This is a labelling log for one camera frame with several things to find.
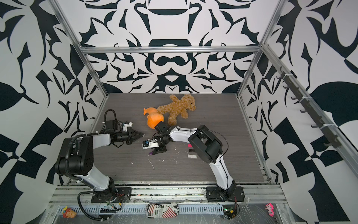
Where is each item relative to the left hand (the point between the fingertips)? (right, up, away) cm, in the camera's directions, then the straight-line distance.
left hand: (142, 133), depth 90 cm
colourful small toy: (-29, -34, -23) cm, 50 cm away
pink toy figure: (+69, -35, -20) cm, 80 cm away
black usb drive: (+32, -11, -1) cm, 33 cm away
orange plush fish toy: (+7, +9, +6) cm, 13 cm away
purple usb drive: (+6, -12, -3) cm, 14 cm away
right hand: (+6, -9, +1) cm, 11 cm away
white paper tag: (+32, -14, -3) cm, 35 cm away
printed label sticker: (+16, -34, -22) cm, 43 cm away
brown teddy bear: (+23, +18, +13) cm, 32 cm away
